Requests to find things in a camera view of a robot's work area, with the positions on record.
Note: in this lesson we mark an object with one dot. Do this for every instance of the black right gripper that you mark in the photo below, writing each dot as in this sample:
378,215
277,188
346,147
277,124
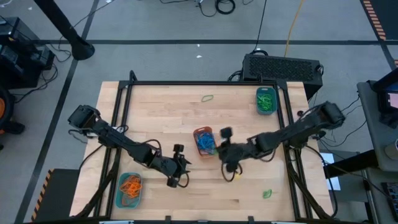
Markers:
233,152

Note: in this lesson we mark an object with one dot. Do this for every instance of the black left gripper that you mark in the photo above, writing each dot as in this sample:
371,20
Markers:
171,166

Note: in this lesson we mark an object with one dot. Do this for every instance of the orange plastic basket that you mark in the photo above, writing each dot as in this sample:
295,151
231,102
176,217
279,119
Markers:
199,129

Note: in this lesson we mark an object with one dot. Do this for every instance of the dark teal plastic basket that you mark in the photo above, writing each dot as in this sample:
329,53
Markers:
266,90

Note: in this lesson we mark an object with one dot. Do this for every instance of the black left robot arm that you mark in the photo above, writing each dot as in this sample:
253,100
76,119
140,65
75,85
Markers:
124,144

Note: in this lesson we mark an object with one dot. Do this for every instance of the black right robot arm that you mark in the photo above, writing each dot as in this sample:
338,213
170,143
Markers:
295,132

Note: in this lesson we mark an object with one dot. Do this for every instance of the light teal plastic basket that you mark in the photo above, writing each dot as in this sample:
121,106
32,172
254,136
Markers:
122,203

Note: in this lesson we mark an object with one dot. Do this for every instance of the small dark round object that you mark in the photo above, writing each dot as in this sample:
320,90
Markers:
299,113

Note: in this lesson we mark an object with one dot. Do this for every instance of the white light bar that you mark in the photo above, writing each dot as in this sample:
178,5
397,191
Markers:
287,222
116,222

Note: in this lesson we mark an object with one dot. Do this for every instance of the black computer tower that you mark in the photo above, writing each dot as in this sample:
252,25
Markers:
280,70

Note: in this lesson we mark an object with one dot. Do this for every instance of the white sheet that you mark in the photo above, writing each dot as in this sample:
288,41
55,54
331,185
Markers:
334,183

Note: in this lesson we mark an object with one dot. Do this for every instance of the black desk crossbar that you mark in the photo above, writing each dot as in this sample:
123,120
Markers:
351,163

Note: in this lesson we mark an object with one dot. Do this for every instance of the black hazard-striped floor mat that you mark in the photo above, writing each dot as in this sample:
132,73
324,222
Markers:
59,193
387,15

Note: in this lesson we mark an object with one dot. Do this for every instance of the grey desk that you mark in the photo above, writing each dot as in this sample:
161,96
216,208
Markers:
373,130

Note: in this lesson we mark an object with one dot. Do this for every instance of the black monitor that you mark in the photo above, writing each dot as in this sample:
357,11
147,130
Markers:
384,105

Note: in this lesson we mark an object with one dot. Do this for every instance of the grey round disc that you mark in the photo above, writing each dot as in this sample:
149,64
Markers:
392,152

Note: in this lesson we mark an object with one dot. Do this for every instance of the black pole with round base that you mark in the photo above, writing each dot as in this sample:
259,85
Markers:
79,46

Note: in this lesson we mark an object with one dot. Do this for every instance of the black keyboard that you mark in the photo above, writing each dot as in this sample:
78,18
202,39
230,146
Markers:
392,196

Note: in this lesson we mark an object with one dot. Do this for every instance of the orange and black machine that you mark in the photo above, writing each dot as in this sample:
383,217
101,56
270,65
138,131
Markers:
15,127

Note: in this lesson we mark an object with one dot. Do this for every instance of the black equipment cart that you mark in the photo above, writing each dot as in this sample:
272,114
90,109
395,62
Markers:
18,56

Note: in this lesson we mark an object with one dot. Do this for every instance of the black aluminium table frame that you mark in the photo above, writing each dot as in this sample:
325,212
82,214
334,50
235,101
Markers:
202,83

